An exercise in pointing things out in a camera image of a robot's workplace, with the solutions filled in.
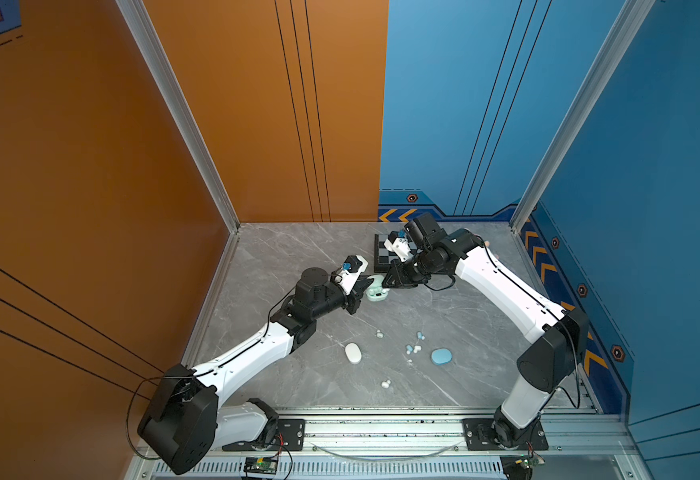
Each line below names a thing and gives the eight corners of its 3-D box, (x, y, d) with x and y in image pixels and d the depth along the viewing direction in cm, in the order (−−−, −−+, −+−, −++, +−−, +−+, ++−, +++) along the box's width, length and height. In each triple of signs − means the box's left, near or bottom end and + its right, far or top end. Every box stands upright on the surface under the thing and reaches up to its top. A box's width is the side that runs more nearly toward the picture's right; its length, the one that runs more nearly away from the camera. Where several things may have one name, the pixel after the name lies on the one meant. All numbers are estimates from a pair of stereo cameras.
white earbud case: (351, 367, 86) (351, 364, 84) (342, 349, 90) (342, 346, 88) (364, 360, 88) (364, 357, 86) (355, 343, 91) (355, 339, 89)
